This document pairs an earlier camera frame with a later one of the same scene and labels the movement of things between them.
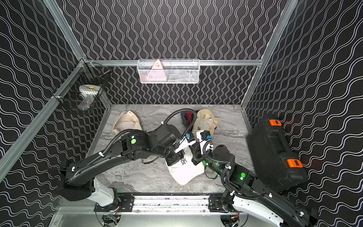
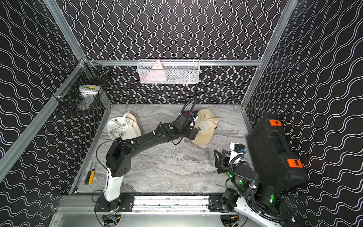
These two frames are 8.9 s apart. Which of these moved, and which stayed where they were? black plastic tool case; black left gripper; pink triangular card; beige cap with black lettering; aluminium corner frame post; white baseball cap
Moved: white baseball cap; black left gripper
Stayed: aluminium corner frame post; pink triangular card; black plastic tool case; beige cap with black lettering
